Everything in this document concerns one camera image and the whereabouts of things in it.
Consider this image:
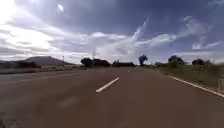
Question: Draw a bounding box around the lone dark tree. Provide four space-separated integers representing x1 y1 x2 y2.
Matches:
138 54 149 67

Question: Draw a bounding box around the reddish-brown asphalt road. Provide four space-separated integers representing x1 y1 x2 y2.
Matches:
0 66 224 128

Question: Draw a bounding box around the dark hill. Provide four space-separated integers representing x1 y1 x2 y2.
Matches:
19 55 76 66

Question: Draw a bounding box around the row of dark trees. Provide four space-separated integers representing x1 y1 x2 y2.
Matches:
80 57 137 68

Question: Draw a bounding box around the dry grass verge with bushes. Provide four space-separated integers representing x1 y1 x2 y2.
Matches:
146 63 224 91

